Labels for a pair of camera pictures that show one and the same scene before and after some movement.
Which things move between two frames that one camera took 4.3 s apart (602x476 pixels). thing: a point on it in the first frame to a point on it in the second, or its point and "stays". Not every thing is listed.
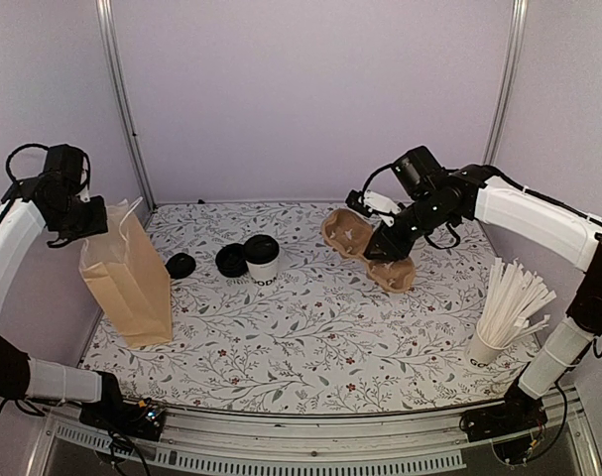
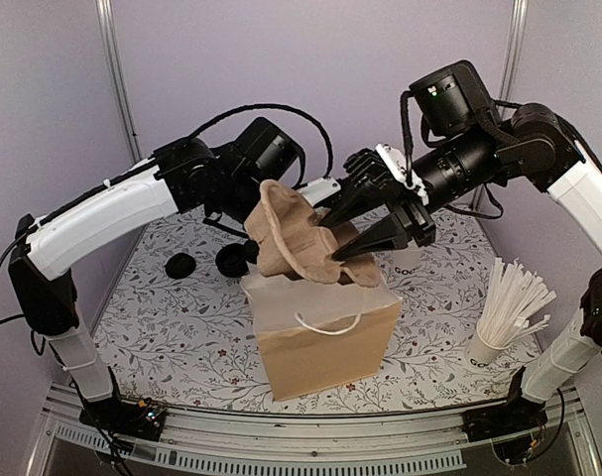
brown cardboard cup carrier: x=348 y=232 to x=292 y=239
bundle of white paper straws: x=512 y=295 stays
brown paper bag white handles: x=127 y=280 to x=318 y=336
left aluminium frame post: x=117 y=79 stays
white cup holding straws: x=481 y=354 stays
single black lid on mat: x=180 y=265 stays
